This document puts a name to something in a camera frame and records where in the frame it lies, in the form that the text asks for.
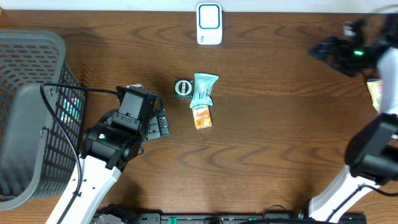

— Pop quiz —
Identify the yellow snack bag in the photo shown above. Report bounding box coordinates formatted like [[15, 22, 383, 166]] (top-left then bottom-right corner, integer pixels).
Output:
[[366, 79, 382, 113]]

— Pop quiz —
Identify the green Zam-Buk box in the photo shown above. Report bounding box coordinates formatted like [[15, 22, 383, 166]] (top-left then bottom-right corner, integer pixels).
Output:
[[174, 79, 195, 99]]

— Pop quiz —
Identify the orange tissue pack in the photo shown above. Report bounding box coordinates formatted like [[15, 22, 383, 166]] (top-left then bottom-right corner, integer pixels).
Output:
[[192, 105, 212, 129]]

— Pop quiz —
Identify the teal wet wipes pack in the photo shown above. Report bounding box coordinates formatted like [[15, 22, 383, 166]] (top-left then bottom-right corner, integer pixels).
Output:
[[190, 73, 219, 108]]

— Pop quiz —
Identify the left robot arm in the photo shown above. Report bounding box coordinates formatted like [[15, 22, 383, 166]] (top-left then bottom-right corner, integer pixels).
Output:
[[47, 85, 169, 223]]

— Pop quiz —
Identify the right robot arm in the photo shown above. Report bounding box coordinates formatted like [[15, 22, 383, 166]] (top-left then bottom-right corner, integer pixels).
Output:
[[298, 13, 397, 223]]

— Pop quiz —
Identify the white barcode scanner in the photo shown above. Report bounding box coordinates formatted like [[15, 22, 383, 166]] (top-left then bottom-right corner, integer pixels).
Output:
[[197, 2, 223, 45]]

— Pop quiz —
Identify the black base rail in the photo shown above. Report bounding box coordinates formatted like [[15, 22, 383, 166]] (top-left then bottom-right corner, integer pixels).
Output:
[[89, 212, 368, 224]]

